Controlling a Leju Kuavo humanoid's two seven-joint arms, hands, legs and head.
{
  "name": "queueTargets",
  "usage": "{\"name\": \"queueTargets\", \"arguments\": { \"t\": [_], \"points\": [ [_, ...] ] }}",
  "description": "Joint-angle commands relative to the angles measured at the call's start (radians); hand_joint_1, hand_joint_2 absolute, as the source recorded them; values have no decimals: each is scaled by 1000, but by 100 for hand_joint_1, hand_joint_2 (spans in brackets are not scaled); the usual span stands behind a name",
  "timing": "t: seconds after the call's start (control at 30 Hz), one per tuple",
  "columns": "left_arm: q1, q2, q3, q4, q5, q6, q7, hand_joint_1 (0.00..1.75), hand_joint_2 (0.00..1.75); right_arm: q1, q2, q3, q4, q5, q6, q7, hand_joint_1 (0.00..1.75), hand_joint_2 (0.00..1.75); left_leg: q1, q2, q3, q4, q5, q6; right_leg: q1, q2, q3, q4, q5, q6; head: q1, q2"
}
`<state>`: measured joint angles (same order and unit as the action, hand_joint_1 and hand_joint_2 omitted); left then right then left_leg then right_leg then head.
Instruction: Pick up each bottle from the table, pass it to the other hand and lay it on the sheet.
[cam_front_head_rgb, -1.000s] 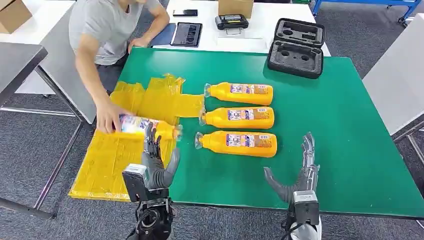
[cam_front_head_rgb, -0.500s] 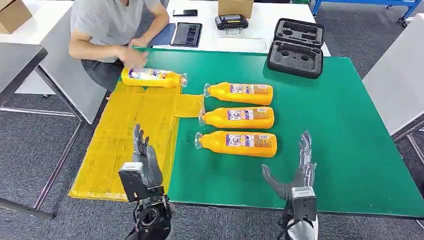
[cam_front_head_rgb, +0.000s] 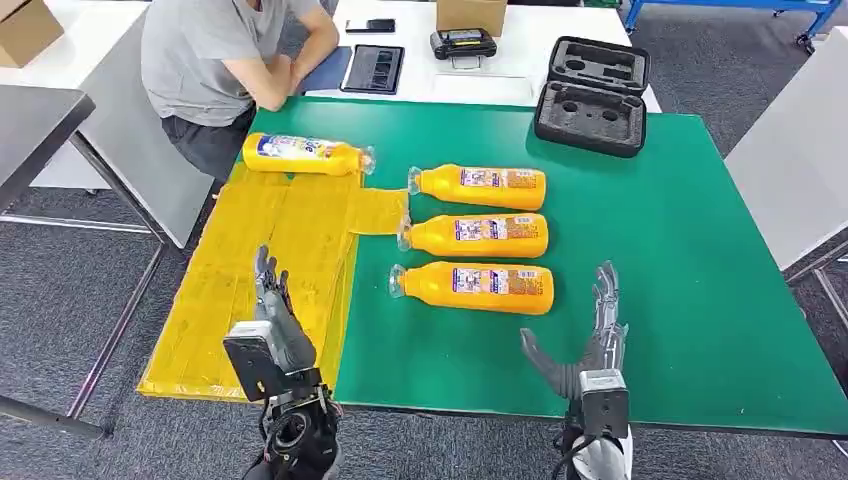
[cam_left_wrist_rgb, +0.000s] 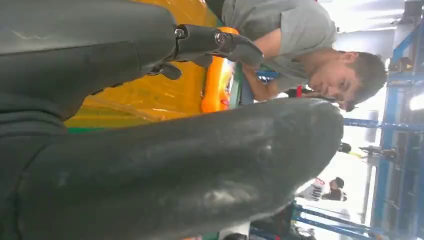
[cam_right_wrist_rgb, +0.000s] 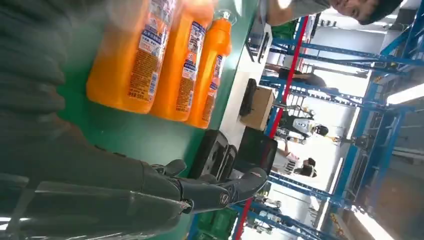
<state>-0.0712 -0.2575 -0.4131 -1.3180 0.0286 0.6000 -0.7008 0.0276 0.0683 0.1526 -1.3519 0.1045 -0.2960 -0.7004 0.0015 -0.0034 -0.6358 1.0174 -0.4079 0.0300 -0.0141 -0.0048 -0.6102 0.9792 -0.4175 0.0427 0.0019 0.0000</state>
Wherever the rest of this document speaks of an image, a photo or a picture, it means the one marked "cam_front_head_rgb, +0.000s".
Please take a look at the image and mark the blue metal cart frame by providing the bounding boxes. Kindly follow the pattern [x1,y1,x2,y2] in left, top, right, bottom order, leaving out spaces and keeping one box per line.
[622,0,848,54]

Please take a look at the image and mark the black tablet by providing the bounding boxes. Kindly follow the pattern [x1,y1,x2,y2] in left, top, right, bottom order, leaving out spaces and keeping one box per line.
[340,43,406,96]

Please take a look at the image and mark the white side table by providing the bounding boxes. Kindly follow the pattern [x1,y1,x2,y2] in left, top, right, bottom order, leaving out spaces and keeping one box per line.
[0,0,217,250]

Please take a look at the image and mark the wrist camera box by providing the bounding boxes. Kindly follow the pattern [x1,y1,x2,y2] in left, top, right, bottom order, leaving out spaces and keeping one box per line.
[222,320,287,403]
[578,368,631,441]

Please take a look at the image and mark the black device with handle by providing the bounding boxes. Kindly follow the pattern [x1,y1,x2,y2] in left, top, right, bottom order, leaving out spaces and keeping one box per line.
[429,27,499,71]

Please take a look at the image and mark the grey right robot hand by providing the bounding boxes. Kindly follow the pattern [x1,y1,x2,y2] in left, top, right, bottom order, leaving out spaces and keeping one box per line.
[519,260,631,401]

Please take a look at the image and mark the open black foam case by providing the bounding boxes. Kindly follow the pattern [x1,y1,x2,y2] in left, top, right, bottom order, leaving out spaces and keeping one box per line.
[533,34,653,159]

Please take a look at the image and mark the tilted cardboard box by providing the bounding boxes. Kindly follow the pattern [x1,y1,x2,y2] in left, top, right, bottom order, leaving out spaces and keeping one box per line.
[0,0,65,69]

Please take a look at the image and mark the person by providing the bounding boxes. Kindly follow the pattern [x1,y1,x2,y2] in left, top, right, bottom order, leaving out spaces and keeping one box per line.
[140,0,341,183]

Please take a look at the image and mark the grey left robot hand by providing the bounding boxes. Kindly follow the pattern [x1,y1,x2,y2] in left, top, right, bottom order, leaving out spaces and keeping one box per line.
[253,245,319,376]

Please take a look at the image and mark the tall cardboard box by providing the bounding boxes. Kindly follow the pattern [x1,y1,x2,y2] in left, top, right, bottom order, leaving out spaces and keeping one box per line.
[435,0,509,38]

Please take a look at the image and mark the black phone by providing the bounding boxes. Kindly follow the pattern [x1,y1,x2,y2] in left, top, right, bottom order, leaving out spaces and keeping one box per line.
[344,17,397,34]

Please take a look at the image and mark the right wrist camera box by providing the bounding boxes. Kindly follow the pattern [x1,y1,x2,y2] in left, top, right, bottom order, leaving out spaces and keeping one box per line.
[578,368,631,441]

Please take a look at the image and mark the dark grey table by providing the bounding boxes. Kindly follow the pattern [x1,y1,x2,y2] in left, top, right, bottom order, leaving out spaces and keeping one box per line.
[0,84,175,442]

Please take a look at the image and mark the yellow sheet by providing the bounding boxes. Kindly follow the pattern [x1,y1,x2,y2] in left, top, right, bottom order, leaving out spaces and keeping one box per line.
[137,162,411,405]

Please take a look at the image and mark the orange drink bottle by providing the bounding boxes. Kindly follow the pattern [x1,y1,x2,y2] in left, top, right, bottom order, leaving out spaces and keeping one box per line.
[241,132,377,178]
[388,260,556,317]
[407,163,549,212]
[396,211,550,260]

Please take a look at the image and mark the green mat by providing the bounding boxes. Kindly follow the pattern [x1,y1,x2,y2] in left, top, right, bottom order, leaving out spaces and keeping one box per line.
[235,97,848,439]

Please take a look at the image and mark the light grey table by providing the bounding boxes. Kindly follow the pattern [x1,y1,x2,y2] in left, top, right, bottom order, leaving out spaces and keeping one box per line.
[723,25,848,333]

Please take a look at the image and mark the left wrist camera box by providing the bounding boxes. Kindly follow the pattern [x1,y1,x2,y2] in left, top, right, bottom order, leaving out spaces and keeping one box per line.
[222,320,287,403]

